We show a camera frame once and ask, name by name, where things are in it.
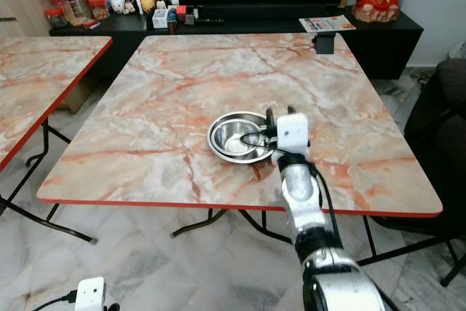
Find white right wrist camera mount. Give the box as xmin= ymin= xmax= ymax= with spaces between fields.
xmin=276 ymin=114 xmax=309 ymax=153

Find marble-top folding table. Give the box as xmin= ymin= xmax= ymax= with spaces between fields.
xmin=0 ymin=36 xmax=114 ymax=245
xmin=36 ymin=32 xmax=444 ymax=268

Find light wooden cabinet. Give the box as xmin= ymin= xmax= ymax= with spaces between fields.
xmin=0 ymin=0 xmax=61 ymax=39

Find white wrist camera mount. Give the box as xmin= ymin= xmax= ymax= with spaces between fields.
xmin=276 ymin=114 xmax=309 ymax=153
xmin=75 ymin=277 xmax=107 ymax=311

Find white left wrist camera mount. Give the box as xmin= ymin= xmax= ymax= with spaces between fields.
xmin=75 ymin=277 xmax=107 ymax=311

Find shallow steel plate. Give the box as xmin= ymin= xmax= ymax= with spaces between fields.
xmin=206 ymin=111 xmax=278 ymax=165

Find small red-lid jar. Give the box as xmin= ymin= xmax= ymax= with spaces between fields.
xmin=46 ymin=7 xmax=65 ymax=30

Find small white box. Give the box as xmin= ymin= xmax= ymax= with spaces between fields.
xmin=153 ymin=9 xmax=170 ymax=30

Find small black box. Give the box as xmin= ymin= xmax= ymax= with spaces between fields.
xmin=312 ymin=32 xmax=336 ymax=55

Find printed paper leaflet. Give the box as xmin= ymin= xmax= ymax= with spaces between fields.
xmin=299 ymin=15 xmax=357 ymax=34

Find large red-lid snack jar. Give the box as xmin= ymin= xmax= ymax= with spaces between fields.
xmin=57 ymin=0 xmax=87 ymax=26

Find round steel bowl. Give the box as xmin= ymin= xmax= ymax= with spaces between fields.
xmin=215 ymin=119 xmax=264 ymax=160

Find dark upholstered chair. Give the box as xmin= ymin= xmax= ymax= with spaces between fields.
xmin=403 ymin=55 xmax=466 ymax=240

